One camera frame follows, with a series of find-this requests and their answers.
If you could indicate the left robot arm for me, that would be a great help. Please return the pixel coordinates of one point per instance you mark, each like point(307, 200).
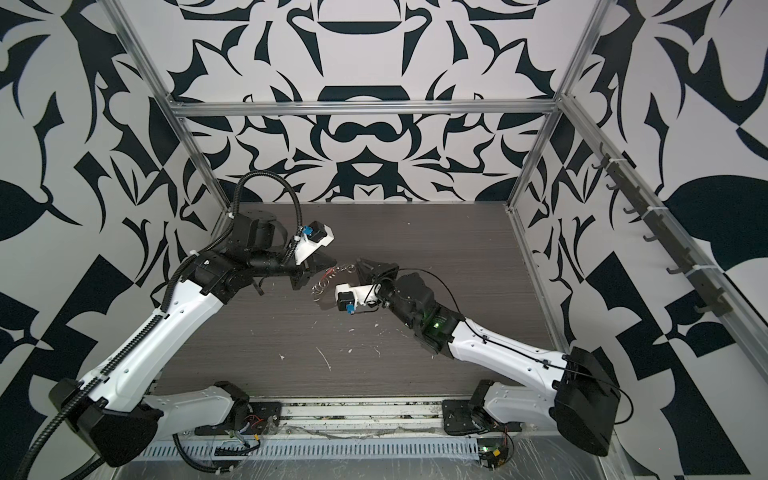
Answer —
point(111, 408)

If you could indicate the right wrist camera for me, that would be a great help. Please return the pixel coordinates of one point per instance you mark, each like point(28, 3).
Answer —
point(356, 299)

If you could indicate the aluminium front rail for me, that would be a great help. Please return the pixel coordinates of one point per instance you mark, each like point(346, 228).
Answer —
point(360, 414)

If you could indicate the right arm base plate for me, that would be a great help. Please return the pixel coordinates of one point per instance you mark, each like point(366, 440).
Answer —
point(459, 418)

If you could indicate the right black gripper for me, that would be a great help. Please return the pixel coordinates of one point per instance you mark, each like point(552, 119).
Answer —
point(387, 274)

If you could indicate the small circuit board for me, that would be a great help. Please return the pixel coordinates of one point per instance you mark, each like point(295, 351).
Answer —
point(493, 453)

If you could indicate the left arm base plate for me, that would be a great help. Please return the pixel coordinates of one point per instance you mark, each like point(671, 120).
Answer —
point(247, 419)

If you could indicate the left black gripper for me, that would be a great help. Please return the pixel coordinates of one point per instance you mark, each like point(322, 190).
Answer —
point(310, 265)

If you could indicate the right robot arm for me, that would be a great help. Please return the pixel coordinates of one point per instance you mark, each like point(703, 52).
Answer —
point(571, 389)

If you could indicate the white slotted cable duct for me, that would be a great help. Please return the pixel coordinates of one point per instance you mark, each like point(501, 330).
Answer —
point(338, 449)

